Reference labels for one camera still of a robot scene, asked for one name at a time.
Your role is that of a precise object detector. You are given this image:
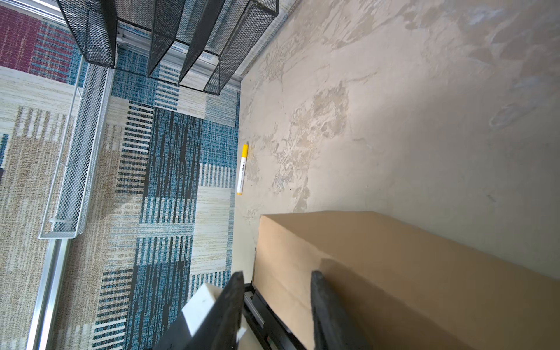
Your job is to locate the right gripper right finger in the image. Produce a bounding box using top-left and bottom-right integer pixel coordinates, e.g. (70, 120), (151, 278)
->
(311, 271), (372, 349)

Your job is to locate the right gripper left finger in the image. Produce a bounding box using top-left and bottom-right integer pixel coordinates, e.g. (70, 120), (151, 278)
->
(153, 271), (245, 349)

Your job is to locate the brown cardboard box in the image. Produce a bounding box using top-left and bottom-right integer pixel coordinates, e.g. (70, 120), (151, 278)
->
(252, 211), (559, 349)

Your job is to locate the yellow white marker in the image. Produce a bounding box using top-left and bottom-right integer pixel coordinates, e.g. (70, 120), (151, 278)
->
(236, 144), (249, 195)

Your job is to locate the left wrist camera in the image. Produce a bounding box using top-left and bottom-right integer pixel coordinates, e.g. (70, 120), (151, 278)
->
(181, 283), (223, 337)

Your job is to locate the white wire mesh basket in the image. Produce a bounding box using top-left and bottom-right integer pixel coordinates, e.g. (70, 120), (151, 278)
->
(39, 64), (114, 240)

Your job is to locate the black wire mesh shelf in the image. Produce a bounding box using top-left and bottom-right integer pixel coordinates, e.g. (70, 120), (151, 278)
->
(58, 1), (280, 95)

